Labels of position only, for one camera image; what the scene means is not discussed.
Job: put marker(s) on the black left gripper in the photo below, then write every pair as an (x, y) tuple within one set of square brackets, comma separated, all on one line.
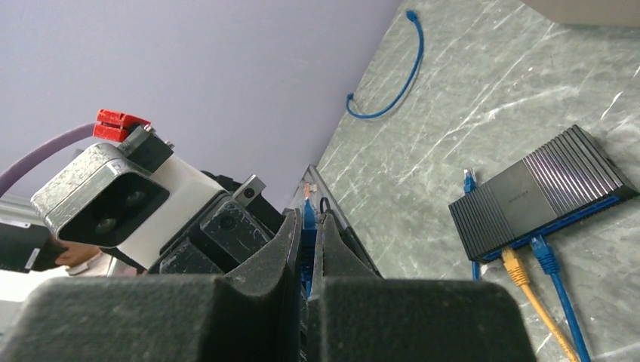
[(227, 231)]

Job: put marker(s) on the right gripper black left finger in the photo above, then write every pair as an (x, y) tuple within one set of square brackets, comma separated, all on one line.
[(249, 314)]

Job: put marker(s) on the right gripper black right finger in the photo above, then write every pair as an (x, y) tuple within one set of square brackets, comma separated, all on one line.
[(355, 315)]

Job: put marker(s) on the blue ethernet cable long loop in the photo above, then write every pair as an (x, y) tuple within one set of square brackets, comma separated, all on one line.
[(547, 260)]

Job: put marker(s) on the black network switch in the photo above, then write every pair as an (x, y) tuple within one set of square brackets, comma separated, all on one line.
[(565, 180)]

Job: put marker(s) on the beige plastic toolbox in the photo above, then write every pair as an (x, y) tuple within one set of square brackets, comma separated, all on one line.
[(588, 12)]

